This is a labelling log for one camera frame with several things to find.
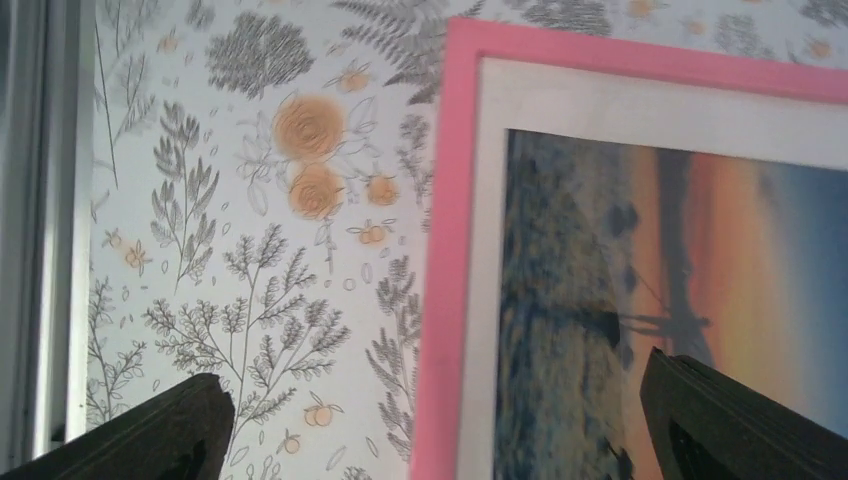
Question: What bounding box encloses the pink wooden picture frame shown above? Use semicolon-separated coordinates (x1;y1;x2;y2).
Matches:
410;18;847;479

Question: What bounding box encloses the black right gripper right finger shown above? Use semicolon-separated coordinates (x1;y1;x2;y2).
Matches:
640;348;847;480

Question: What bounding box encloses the white photo mat border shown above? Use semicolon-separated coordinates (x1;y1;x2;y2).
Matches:
454;59;847;479

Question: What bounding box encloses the sunset landscape photo print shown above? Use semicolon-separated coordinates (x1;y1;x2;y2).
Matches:
490;130;847;479

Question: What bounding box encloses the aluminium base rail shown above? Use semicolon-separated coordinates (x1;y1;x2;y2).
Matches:
1;1;93;471

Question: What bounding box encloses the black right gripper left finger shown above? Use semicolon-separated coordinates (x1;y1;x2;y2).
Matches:
1;373;234;480

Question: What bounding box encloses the floral patterned table mat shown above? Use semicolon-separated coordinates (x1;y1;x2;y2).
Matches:
72;1;847;479

